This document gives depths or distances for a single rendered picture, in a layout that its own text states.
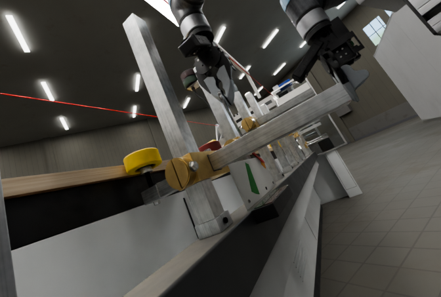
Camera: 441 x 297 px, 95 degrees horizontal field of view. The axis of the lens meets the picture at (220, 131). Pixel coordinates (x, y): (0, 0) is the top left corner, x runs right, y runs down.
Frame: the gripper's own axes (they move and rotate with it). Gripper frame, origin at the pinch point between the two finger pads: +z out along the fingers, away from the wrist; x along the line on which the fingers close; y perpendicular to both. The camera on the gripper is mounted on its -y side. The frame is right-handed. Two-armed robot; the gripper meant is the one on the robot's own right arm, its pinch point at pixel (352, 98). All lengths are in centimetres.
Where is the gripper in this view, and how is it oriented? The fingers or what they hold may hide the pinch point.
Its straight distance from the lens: 60.3
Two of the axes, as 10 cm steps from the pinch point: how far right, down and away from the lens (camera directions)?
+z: 4.0, 8.8, -2.5
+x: 4.6, 0.4, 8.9
